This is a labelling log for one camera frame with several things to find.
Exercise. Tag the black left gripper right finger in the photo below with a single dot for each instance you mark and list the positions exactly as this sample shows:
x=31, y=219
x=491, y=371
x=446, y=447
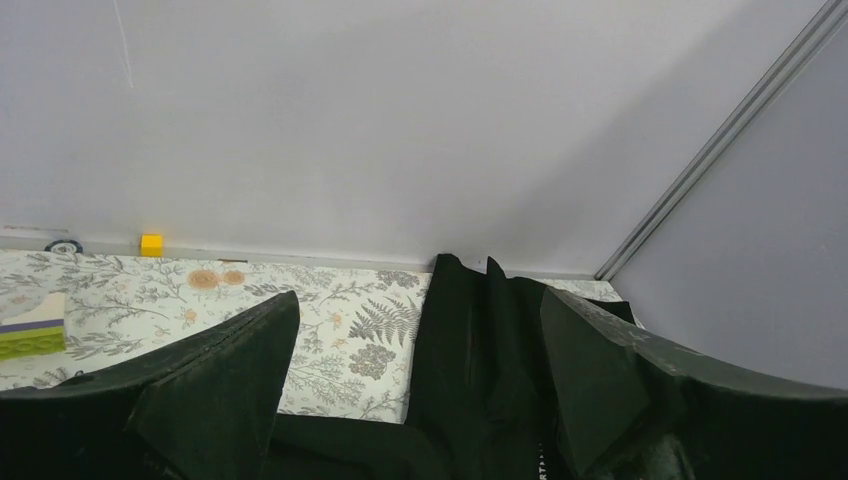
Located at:
x=632, y=402

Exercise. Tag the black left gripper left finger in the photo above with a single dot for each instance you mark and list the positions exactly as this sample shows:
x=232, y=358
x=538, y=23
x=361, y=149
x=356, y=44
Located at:
x=199, y=408

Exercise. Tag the black zip-up jacket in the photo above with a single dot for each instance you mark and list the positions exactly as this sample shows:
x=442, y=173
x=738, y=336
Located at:
x=481, y=405

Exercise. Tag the floral patterned table mat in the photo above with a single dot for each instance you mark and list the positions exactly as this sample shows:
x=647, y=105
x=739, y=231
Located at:
x=353, y=352

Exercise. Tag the yellow cube block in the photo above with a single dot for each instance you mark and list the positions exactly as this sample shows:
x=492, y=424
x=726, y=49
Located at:
x=151, y=245

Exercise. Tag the green purple toy block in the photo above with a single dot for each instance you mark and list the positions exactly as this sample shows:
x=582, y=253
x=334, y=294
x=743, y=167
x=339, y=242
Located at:
x=39, y=330

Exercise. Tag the aluminium corner frame post right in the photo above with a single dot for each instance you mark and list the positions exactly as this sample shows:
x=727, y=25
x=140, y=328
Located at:
x=815, y=34

